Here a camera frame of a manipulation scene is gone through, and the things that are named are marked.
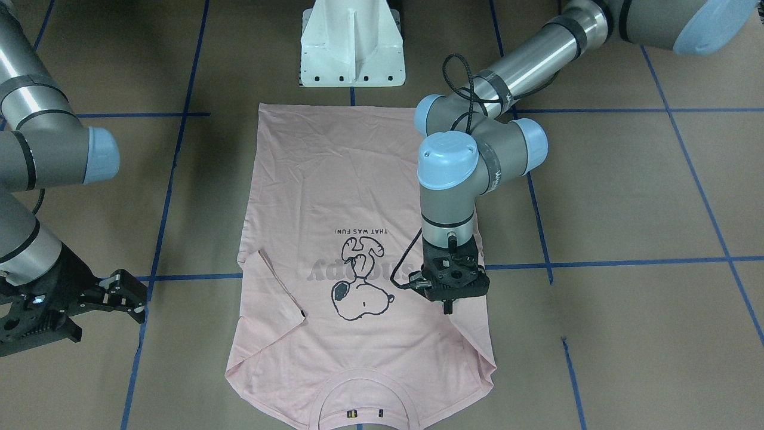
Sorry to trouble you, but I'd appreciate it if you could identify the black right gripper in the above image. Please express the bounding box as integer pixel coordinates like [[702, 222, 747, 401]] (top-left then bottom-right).
[[1, 245, 148, 357]]

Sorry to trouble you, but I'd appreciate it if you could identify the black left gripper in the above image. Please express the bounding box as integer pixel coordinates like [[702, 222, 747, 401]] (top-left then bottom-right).
[[410, 236, 489, 315]]

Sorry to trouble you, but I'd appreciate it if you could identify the pink Snoopy t-shirt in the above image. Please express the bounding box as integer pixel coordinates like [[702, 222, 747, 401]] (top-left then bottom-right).
[[226, 104, 496, 429]]

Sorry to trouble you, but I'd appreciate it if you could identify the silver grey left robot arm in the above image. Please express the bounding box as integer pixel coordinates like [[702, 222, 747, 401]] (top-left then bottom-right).
[[403, 1, 757, 315]]

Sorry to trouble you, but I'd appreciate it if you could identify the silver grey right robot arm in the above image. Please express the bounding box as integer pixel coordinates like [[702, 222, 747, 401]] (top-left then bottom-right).
[[1, 1, 148, 357]]

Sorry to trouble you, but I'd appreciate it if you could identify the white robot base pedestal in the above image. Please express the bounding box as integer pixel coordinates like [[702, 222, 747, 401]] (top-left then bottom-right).
[[298, 1, 406, 88]]

